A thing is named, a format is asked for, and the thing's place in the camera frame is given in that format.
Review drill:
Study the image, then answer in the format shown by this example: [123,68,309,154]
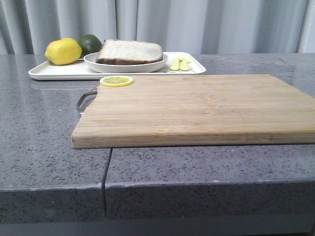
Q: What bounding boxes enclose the white bread slice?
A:
[95,39,163,65]

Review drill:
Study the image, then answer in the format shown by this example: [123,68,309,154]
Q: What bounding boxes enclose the white round plate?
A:
[83,53,168,73]

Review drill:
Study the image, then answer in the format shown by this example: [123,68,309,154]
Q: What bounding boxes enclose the white rectangular tray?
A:
[29,52,206,81]

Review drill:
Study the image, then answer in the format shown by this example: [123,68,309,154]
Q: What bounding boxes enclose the wooden cutting board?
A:
[72,74,315,149]

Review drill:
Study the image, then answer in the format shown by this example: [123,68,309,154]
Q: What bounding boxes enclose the yellow plastic fork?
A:
[170,57,182,71]

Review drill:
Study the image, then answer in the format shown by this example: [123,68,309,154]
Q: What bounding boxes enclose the yellow lemon slice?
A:
[100,76,133,87]

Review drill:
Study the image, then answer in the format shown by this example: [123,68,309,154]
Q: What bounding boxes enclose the yellow plastic knife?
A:
[180,57,190,71]

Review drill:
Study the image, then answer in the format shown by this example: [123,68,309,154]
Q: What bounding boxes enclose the green lime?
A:
[78,34,102,58]

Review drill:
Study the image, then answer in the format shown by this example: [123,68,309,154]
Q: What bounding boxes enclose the grey curtain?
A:
[0,0,315,54]

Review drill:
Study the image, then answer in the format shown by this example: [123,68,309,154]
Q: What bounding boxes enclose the metal cutting board handle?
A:
[76,86,98,116]

